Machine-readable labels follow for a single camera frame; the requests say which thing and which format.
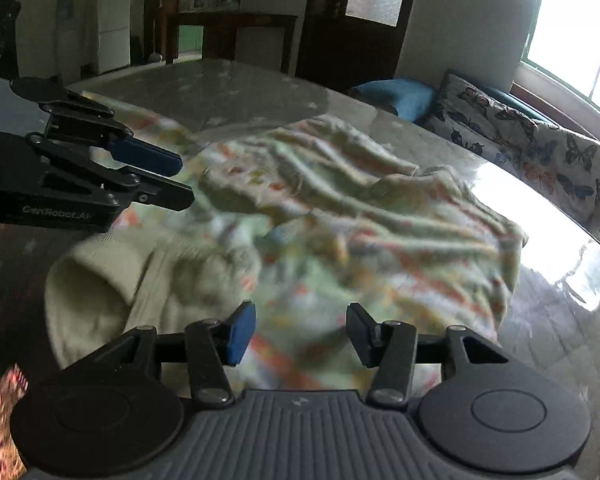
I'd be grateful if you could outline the window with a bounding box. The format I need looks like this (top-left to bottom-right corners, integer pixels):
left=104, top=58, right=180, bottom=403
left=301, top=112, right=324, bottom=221
left=522, top=0, right=600, bottom=120

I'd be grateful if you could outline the dark wooden door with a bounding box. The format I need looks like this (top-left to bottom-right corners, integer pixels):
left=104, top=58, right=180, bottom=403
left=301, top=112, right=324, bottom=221
left=296, top=0, right=423, bottom=93

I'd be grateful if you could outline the butterfly print cushion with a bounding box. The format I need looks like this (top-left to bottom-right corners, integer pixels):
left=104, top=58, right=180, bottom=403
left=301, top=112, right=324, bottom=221
left=422, top=71, right=600, bottom=226

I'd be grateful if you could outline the dark wooden desk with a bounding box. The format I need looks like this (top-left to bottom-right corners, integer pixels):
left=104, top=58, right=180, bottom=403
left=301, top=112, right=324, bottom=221
left=166, top=11, right=299, bottom=75

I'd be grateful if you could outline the blue pillow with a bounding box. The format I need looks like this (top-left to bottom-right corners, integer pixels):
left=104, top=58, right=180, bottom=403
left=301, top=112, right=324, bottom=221
left=349, top=78, right=437, bottom=123

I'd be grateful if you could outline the white refrigerator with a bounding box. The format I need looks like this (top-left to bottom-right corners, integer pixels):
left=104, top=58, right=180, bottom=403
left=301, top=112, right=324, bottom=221
left=96, top=0, right=133, bottom=75

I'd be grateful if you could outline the floral patterned garment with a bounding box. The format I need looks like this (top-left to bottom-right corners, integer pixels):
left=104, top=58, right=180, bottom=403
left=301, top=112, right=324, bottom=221
left=44, top=91, right=527, bottom=396

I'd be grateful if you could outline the red patterned cloth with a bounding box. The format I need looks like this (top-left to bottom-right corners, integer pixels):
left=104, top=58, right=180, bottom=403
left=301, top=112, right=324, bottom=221
left=0, top=365, right=28, bottom=480

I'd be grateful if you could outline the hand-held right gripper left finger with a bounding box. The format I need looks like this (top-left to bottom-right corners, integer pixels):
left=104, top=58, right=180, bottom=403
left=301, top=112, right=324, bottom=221
left=67, top=301, right=257, bottom=407

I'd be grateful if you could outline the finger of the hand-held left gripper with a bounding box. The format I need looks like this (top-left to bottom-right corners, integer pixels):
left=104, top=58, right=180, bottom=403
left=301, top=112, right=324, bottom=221
left=26, top=132, right=196, bottom=212
left=37, top=91, right=183, bottom=177

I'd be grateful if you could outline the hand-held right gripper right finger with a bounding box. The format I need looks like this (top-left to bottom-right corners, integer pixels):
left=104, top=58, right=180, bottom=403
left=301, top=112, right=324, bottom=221
left=346, top=303, right=511, bottom=407

